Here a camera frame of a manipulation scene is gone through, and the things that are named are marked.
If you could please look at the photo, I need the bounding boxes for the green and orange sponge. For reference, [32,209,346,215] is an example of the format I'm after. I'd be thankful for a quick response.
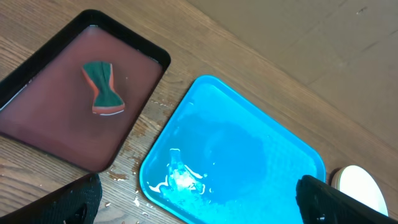
[82,61,126,116]

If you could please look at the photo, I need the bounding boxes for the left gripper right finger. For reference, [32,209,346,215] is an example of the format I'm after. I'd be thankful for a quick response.
[296,175,397,224]

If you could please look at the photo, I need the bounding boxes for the teal plastic serving tray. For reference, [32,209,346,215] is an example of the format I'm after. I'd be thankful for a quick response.
[139,75,326,223]

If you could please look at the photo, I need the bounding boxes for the black red-lined water tray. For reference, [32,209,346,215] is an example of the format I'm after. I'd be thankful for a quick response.
[1,9,171,172]

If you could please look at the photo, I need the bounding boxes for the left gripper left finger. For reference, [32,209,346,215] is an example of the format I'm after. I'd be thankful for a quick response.
[1,174,103,224]

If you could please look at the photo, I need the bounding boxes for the light blue plate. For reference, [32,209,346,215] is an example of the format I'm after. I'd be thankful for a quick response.
[331,165,389,217]

